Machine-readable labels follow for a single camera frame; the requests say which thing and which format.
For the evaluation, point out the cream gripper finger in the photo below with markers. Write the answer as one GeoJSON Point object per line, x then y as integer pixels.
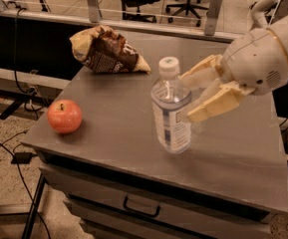
{"type": "Point", "coordinates": [201, 75]}
{"type": "Point", "coordinates": [217, 99]}

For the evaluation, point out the white rounded gripper body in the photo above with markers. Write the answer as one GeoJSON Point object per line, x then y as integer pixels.
{"type": "Point", "coordinates": [254, 64]}

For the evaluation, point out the clear plastic water bottle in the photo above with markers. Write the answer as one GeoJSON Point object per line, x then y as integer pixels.
{"type": "Point", "coordinates": [169, 97]}

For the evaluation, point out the brown chip bag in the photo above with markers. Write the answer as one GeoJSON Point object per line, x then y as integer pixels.
{"type": "Point", "coordinates": [104, 50]}

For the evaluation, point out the grey drawer cabinet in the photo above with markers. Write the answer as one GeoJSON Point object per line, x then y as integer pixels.
{"type": "Point", "coordinates": [230, 183]}

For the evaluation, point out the red apple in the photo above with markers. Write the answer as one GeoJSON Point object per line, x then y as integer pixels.
{"type": "Point", "coordinates": [64, 116]}

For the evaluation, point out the black power adapter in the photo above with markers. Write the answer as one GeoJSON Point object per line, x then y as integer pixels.
{"type": "Point", "coordinates": [22, 157]}

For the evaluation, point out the metal railing post right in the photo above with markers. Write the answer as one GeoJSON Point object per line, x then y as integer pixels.
{"type": "Point", "coordinates": [212, 17]}

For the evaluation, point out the metal railing post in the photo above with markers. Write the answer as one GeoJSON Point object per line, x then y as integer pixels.
{"type": "Point", "coordinates": [94, 11]}
{"type": "Point", "coordinates": [212, 17]}

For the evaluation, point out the black drawer handle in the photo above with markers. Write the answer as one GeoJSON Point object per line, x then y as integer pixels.
{"type": "Point", "coordinates": [139, 208]}

